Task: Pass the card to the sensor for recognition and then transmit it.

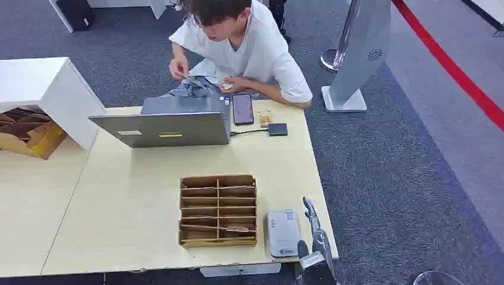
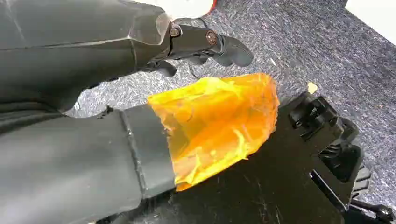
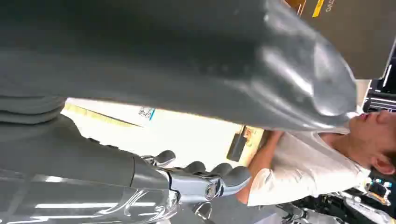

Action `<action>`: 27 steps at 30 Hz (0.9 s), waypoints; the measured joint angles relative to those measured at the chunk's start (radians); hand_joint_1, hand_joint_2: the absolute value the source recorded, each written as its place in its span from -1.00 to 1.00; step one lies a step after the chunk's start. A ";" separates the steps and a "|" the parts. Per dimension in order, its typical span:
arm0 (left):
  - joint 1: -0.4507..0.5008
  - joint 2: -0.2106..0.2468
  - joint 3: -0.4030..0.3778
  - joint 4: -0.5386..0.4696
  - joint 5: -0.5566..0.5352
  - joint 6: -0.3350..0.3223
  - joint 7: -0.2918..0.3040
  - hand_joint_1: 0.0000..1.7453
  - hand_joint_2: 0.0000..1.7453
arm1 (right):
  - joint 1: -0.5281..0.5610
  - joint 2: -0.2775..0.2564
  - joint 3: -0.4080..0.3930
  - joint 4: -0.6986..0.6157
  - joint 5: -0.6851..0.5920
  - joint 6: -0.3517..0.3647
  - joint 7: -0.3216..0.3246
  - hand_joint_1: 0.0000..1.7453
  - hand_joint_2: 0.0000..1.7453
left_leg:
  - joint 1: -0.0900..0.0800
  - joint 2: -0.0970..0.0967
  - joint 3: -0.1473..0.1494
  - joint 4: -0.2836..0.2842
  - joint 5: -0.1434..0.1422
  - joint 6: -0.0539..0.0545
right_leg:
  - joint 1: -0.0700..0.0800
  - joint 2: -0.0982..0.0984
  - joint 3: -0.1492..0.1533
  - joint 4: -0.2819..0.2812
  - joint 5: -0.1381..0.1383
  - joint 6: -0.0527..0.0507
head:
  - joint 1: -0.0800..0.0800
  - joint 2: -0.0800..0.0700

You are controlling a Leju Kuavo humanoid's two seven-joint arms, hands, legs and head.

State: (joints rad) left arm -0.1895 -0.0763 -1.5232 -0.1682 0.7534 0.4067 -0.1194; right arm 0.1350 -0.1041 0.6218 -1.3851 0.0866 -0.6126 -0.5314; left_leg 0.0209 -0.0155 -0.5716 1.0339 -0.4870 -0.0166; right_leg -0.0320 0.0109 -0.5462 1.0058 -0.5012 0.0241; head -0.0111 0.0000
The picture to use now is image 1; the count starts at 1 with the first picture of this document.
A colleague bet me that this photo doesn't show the black computer case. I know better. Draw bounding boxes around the black computer case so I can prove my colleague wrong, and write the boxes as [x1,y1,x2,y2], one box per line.
[56,0,96,33]

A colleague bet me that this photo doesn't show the grey card reader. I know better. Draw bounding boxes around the grey card reader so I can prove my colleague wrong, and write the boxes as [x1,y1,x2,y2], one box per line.
[266,209,301,258]

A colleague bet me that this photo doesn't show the wooden card box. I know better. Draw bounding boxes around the wooden card box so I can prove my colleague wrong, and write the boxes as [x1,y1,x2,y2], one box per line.
[178,175,259,249]

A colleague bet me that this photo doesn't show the black wallet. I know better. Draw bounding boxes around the black wallet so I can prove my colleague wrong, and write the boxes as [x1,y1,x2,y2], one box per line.
[268,123,289,137]

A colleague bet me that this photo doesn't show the grey kiosk stand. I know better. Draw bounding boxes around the grey kiosk stand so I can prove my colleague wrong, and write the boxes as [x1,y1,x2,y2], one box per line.
[320,0,392,114]

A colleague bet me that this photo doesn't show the small clear snack packet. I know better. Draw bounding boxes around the small clear snack packet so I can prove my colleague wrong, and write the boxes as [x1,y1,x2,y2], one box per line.
[257,110,273,128]

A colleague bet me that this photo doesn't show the person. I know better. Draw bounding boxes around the person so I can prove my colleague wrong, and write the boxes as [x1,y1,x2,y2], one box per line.
[163,0,314,110]

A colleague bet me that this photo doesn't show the grey laptop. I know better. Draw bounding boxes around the grey laptop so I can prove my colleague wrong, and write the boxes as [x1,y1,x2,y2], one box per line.
[88,95,233,149]

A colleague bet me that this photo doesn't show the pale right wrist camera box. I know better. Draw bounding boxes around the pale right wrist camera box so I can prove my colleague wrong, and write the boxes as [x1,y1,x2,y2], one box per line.
[300,252,326,271]

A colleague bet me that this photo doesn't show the black cable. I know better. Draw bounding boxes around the black cable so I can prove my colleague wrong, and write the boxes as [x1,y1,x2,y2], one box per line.
[230,128,270,137]

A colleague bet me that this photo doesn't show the clear plastic dome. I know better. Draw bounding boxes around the clear plastic dome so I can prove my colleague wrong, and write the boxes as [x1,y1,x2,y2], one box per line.
[412,270,466,285]

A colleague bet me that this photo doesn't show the white under-table bracket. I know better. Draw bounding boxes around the white under-table bracket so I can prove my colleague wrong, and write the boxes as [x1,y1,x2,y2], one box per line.
[199,262,283,278]

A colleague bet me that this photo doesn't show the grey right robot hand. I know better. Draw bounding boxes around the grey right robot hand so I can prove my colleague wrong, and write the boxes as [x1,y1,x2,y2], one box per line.
[297,196,336,276]

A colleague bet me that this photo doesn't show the black smartphone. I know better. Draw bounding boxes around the black smartphone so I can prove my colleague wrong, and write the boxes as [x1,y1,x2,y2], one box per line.
[231,93,255,126]

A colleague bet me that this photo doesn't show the red barrier belt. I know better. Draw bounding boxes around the red barrier belt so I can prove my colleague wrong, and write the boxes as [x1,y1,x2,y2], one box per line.
[391,0,504,132]

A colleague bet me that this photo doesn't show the chrome stanchion base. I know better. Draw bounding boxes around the chrome stanchion base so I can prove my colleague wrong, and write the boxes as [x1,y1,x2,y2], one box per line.
[320,47,340,73]

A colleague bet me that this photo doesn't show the brown cardboard boxes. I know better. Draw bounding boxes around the brown cardboard boxes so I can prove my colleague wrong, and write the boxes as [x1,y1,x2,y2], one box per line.
[0,106,68,160]

